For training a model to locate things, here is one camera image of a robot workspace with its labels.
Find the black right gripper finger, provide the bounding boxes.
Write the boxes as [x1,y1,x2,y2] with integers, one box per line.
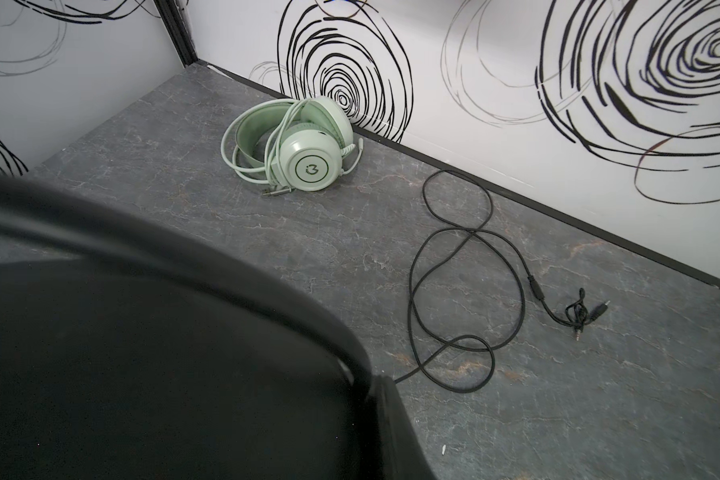
[368,376,436,480]

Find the black headphone cable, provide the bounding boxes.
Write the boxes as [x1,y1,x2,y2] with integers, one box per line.
[392,169,611,395]

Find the black blue headphones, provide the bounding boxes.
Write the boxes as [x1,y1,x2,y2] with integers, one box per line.
[0,176,371,479]

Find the mint green headphones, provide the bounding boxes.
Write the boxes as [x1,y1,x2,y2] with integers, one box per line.
[220,97,364,196]

